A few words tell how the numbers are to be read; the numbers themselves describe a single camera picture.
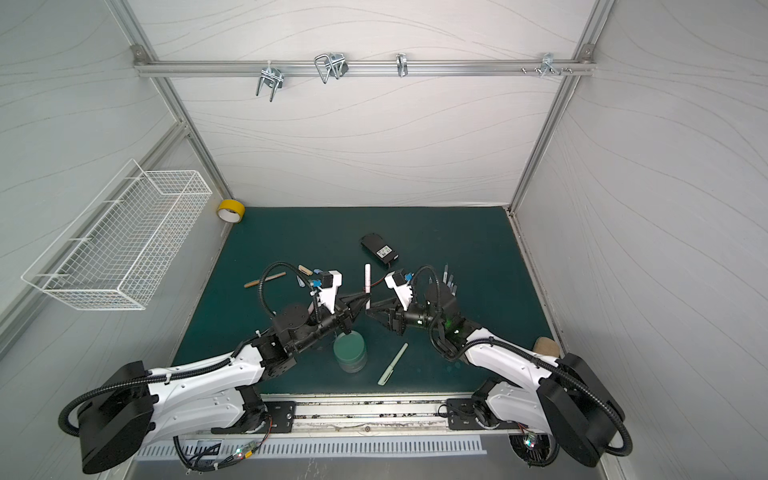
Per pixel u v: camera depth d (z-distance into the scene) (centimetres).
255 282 97
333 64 77
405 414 75
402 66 78
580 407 41
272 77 80
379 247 106
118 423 40
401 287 67
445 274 101
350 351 75
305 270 101
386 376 80
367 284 72
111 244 67
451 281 99
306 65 76
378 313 73
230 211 117
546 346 84
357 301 70
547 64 76
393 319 67
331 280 65
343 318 64
